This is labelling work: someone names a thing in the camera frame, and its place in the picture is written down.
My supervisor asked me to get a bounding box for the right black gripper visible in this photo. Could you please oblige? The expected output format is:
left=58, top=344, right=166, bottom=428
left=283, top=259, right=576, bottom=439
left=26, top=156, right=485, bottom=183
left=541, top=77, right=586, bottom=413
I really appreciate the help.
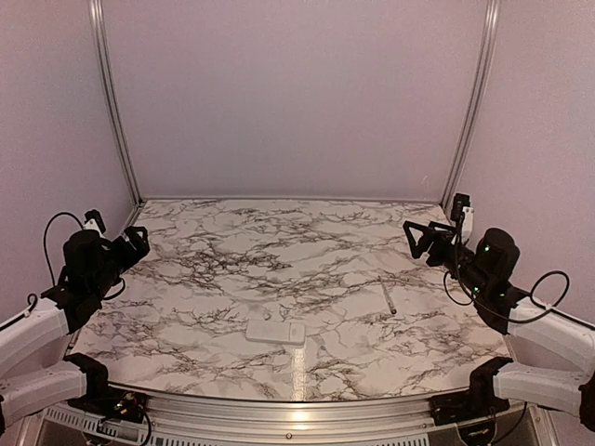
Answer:
left=403, top=220, right=489, bottom=296

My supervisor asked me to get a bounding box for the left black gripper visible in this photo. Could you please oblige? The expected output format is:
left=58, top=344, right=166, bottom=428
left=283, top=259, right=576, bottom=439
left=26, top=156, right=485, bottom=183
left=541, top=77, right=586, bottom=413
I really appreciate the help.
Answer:
left=87, top=225, right=149, bottom=302

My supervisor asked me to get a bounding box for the white remote control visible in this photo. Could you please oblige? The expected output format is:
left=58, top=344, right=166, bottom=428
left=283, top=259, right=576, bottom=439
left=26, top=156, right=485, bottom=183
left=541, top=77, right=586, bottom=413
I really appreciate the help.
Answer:
left=245, top=320, right=306, bottom=347

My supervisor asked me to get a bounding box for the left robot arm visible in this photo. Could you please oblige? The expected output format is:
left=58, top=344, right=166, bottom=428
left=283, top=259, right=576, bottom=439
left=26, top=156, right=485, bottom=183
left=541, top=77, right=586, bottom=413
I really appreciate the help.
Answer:
left=1, top=226, right=150, bottom=428

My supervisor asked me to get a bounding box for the silver pen tool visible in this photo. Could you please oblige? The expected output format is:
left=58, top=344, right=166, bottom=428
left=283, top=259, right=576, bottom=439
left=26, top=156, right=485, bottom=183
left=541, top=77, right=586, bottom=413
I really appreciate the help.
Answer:
left=378, top=277, right=397, bottom=315

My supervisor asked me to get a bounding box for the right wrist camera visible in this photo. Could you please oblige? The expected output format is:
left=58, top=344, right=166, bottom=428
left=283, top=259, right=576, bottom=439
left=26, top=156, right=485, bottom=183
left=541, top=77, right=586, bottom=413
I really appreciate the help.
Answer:
left=451, top=193, right=474, bottom=235

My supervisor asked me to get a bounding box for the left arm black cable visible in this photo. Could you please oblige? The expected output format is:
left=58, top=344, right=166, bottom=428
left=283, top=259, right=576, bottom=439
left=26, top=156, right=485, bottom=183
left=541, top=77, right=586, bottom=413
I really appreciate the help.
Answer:
left=43, top=212, right=92, bottom=280

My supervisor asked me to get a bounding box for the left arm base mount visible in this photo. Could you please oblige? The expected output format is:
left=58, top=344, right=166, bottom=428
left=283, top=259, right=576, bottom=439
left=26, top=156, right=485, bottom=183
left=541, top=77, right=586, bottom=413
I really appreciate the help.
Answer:
left=67, top=387, right=149, bottom=424

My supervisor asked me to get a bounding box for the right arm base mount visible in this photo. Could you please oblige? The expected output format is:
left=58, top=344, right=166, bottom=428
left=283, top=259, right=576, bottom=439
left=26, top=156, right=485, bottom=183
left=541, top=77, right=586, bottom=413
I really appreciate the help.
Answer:
left=430, top=390, right=510, bottom=426

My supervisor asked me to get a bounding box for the front aluminium rail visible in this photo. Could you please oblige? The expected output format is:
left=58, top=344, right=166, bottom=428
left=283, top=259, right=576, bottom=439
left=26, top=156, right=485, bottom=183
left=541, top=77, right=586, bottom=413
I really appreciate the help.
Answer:
left=27, top=389, right=559, bottom=446

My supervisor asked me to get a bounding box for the left aluminium frame post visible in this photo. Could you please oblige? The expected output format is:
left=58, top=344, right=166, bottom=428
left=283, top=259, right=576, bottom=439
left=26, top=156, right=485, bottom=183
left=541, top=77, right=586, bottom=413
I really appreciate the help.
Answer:
left=88, top=0, right=143, bottom=208

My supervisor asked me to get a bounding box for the aluminium frame post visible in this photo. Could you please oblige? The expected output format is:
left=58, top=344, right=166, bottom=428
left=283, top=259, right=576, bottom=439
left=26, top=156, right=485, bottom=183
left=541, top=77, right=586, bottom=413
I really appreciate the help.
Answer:
left=88, top=0, right=143, bottom=208
left=440, top=0, right=501, bottom=209

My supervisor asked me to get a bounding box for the right aluminium frame post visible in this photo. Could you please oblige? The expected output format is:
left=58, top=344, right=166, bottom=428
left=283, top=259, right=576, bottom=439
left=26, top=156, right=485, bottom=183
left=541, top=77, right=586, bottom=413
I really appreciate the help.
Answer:
left=440, top=0, right=501, bottom=209

